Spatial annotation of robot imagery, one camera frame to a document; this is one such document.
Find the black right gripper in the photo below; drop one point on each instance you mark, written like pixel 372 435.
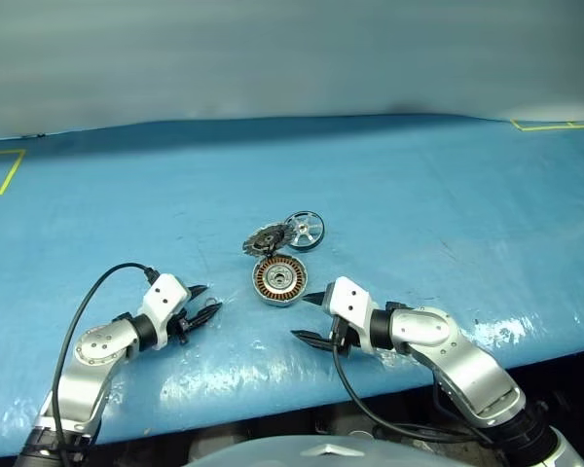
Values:
pixel 343 340

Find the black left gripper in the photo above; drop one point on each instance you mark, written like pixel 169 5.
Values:
pixel 184 323

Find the notched silver motor lid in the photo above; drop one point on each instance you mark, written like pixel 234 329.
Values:
pixel 265 239

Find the silver spoked rotor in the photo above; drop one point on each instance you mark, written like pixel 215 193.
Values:
pixel 304 228

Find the round motor housing copper windings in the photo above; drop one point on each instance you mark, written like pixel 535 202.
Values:
pixel 292 288

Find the grey rounded robot torso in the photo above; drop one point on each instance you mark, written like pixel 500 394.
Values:
pixel 272 452

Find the blue plastic table cover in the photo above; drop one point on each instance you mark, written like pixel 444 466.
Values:
pixel 418 219

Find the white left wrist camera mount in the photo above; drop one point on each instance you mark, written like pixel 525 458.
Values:
pixel 163 297

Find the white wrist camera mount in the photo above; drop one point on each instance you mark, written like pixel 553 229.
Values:
pixel 163 297
pixel 350 299

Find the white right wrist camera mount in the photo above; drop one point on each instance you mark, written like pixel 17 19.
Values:
pixel 350 299

